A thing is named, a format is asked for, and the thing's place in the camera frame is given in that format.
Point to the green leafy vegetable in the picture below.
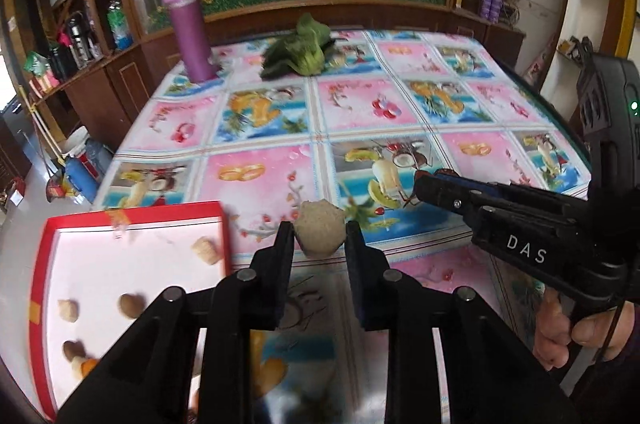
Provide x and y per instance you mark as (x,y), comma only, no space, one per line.
(301,52)

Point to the white yam piece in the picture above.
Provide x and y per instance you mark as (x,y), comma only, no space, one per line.
(320,228)
(68,309)
(76,365)

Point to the brown longan large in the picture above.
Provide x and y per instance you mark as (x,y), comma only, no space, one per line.
(131,306)

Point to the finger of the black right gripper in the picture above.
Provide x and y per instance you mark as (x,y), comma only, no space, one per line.
(443,194)
(470,182)

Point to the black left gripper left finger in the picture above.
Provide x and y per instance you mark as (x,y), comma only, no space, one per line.
(253,298)

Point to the orange tangerine in tray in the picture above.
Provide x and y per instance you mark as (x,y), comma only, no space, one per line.
(86,366)

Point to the brown longan near yam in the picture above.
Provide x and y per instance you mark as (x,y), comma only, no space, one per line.
(73,349)

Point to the wooden side counter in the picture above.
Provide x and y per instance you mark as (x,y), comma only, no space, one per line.
(109,95)

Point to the red white tray box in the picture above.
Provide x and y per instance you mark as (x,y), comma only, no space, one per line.
(94,258)

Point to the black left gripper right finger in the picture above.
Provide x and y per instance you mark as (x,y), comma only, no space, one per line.
(384,298)

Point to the purple thermos bottle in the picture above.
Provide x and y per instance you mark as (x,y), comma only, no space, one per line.
(188,23)

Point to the green plastic bottle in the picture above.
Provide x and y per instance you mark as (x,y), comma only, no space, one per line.
(119,25)

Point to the purple bottles on shelf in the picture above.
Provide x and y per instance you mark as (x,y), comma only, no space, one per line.
(490,10)

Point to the blue thermos on floor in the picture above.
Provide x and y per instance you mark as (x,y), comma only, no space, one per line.
(82,181)

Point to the colourful fruit print tablecloth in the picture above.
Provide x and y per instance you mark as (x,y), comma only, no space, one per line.
(385,105)

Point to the right hand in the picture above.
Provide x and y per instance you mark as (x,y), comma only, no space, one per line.
(554,331)

